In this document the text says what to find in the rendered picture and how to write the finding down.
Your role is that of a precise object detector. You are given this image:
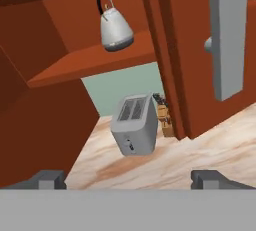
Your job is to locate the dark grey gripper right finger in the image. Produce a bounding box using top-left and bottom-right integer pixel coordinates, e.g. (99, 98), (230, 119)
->
(190, 169), (255, 190)

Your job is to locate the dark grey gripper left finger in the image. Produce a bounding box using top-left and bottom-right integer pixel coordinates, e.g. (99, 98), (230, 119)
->
(6, 170), (67, 190)

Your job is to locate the brown wooden cabinet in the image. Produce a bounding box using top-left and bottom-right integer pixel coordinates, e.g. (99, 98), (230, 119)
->
(0, 0), (158, 188)

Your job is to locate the brown cabinet door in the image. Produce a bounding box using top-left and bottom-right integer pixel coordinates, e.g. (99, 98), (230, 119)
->
(137, 0), (256, 141)

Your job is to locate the grey toaster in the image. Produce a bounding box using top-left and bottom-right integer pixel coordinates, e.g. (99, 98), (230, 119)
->
(110, 93), (159, 157)

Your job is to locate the grey cabinet door handle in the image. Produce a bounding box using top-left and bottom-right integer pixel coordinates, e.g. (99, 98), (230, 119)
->
(203, 0), (250, 102)

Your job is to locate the silver kettle with black handle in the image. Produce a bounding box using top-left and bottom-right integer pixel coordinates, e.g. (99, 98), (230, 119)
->
(96, 0), (135, 53)

